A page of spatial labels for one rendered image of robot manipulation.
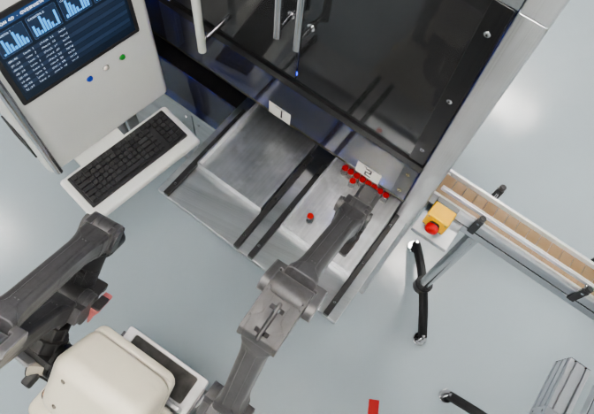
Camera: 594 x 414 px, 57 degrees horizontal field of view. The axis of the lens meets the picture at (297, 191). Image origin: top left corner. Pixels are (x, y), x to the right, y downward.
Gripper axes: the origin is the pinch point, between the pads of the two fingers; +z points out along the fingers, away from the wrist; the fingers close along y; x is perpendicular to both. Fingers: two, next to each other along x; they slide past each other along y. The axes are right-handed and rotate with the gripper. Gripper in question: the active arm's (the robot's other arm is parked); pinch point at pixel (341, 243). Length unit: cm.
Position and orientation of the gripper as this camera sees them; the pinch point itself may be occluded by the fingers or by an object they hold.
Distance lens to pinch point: 151.4
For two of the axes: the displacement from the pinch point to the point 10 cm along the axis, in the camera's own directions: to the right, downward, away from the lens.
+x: -8.0, -5.7, 2.1
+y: 6.0, -7.2, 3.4
